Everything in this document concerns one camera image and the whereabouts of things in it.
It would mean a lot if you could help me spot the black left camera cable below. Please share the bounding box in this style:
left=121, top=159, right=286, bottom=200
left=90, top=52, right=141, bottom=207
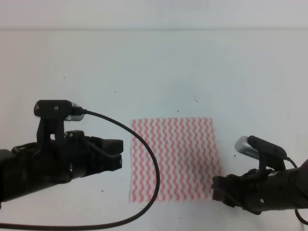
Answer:
left=0, top=109, right=161, bottom=229

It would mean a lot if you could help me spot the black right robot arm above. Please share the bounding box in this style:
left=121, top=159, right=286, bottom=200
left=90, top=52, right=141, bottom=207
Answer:
left=211, top=161, right=308, bottom=215

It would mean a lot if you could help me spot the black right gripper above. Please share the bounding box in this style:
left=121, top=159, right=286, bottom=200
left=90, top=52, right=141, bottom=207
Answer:
left=211, top=168, right=274, bottom=215

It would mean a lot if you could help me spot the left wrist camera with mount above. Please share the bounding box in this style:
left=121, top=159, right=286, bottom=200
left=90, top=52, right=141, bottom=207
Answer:
left=34, top=100, right=86, bottom=146

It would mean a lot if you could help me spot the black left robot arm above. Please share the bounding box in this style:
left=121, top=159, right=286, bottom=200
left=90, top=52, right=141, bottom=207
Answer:
left=0, top=130, right=123, bottom=202

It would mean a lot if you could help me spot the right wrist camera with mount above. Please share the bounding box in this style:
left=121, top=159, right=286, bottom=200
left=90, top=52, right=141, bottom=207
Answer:
left=234, top=136, right=287, bottom=172

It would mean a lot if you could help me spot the pink white wavy striped towel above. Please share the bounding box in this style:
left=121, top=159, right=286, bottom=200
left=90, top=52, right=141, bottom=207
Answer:
left=130, top=117, right=222, bottom=202

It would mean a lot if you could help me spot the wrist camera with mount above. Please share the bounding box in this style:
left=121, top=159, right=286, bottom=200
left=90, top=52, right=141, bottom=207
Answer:
left=234, top=136, right=287, bottom=172
left=34, top=100, right=86, bottom=146

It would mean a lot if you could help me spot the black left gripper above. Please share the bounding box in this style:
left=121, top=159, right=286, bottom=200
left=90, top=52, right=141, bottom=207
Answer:
left=61, top=130, right=124, bottom=180

